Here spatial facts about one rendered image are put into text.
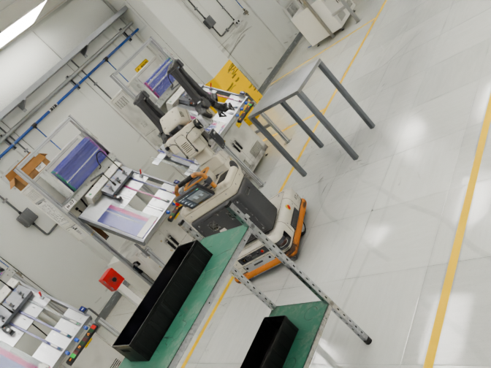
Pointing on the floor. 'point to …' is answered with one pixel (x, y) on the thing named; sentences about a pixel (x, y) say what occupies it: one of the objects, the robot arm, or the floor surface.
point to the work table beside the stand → (283, 91)
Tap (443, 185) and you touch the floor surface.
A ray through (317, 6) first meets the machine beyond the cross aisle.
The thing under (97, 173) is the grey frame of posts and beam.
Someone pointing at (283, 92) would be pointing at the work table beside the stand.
